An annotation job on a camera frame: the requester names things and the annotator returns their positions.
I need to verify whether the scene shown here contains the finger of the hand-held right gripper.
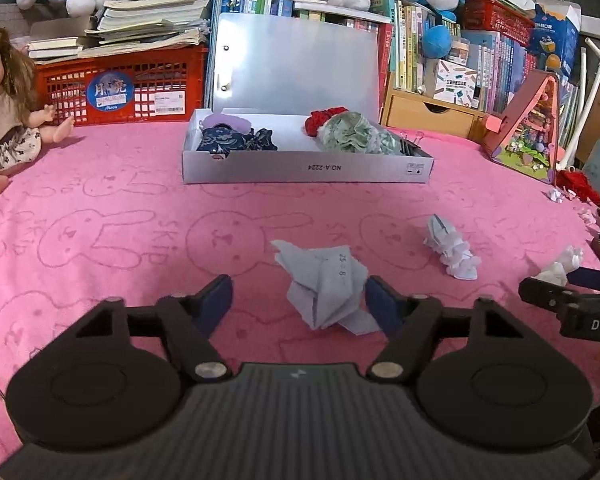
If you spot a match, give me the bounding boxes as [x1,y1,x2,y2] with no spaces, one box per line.
[566,267,600,295]
[518,277,581,322]

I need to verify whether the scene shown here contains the stack of worn books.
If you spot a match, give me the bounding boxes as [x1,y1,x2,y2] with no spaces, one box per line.
[27,0,216,61]

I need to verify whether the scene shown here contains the small white patterned box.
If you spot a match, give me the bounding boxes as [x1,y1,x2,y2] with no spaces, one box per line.
[432,57,479,107]

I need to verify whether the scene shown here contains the black binder clips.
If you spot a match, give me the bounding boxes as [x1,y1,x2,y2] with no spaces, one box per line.
[394,129,427,155]

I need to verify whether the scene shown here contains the white storage box with lid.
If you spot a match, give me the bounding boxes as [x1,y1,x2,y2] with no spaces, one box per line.
[181,11,436,185]

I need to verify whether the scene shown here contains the red yarn bundle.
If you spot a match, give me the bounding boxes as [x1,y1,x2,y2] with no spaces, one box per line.
[556,169,600,204]

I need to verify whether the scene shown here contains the blue patterned fabric fish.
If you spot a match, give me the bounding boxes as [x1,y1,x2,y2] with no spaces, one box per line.
[196,126,279,155]

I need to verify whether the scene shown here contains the blue printed carton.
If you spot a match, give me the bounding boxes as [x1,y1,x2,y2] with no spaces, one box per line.
[527,2,581,86]

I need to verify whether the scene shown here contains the row of children's books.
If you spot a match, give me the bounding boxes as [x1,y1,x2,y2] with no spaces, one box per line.
[387,0,538,113]

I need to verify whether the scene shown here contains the red plastic crate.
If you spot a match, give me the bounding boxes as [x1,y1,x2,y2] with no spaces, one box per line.
[32,45,210,127]

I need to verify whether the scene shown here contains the red plastic basket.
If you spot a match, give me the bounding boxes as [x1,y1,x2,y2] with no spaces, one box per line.
[462,0,538,48]

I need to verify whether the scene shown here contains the pink house-shaped toy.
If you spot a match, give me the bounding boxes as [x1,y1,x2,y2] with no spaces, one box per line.
[481,70,561,183]

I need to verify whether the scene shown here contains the green fabric scrunchie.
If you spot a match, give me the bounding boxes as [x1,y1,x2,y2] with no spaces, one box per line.
[317,111,405,157]

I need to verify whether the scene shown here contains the brown-haired baby doll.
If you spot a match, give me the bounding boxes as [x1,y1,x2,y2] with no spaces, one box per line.
[0,27,76,202]

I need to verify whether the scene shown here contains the white paper origami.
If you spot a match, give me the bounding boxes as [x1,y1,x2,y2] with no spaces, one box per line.
[422,213,482,282]
[270,239,382,337]

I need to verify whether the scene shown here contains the wooden drawer box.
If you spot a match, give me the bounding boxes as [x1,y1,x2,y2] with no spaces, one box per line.
[380,87,488,141]

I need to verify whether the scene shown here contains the red knitted flower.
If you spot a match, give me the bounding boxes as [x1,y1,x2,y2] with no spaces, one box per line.
[303,106,352,139]

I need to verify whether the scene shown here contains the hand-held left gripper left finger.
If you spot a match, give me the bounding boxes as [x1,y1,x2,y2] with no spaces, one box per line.
[75,274,235,382]

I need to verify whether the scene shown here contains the white plastic pipe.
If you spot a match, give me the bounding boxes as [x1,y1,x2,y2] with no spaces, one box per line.
[559,35,600,171]

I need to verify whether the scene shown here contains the fluffy purple pompom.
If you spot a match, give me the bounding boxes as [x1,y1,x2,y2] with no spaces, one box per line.
[202,113,255,133]

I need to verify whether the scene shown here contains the crumpled white paper origami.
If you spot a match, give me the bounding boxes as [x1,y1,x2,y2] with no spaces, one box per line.
[422,213,482,282]

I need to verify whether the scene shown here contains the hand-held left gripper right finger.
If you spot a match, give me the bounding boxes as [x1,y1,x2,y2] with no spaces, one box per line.
[364,275,528,382]

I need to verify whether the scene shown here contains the pink rabbit print blanket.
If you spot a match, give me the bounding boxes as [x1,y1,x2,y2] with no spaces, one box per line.
[0,121,600,471]

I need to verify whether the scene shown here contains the row of thin colourful books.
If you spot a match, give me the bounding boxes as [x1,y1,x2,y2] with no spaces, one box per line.
[210,0,396,111]

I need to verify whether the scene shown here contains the small white paper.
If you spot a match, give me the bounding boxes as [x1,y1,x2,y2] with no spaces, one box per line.
[532,245,585,286]

